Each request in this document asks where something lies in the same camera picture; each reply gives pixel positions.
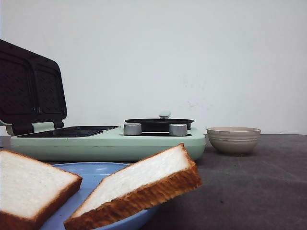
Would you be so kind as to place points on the silver control knob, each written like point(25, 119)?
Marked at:
point(132, 129)
point(178, 130)

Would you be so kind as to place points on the right silver control knob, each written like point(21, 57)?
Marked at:
point(178, 130)

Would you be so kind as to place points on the left silver control knob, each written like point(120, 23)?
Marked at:
point(132, 129)

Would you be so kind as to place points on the mint green breakfast maker base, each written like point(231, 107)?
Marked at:
point(102, 143)

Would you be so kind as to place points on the beige ribbed ceramic bowl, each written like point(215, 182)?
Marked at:
point(233, 141)

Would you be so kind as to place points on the breakfast maker hinged lid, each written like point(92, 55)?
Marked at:
point(31, 90)

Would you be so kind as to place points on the black round frying pan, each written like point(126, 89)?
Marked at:
point(160, 124)

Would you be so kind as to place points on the white bread slice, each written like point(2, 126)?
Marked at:
point(141, 185)
point(31, 191)

